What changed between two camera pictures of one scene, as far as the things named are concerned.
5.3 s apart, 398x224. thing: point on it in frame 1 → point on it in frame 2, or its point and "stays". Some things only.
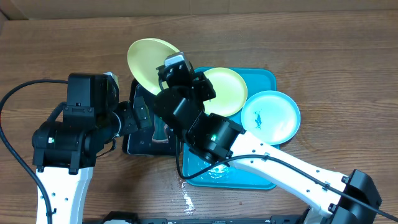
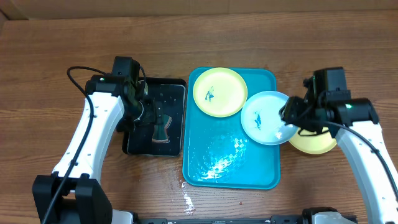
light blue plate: (272, 116) stays
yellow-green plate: (231, 93) stays
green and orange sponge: (161, 133) stays
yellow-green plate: (144, 57) → (313, 142)
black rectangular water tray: (159, 140) stays
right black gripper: (205, 84) → (292, 112)
